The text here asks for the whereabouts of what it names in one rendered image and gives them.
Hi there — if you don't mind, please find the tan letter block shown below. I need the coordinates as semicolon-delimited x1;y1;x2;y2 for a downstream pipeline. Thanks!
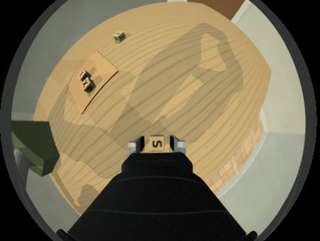
149;135;165;151
113;31;126;42
77;69;91;81
81;77;96;93

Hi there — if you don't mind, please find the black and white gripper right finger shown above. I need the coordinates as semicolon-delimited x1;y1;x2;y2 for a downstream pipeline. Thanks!
170;135;186;154

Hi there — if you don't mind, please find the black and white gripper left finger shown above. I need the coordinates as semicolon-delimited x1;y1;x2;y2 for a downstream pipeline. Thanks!
127;136;144;156

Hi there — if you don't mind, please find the tan flat mat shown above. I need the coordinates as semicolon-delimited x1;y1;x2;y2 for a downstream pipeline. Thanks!
68;51;118;114

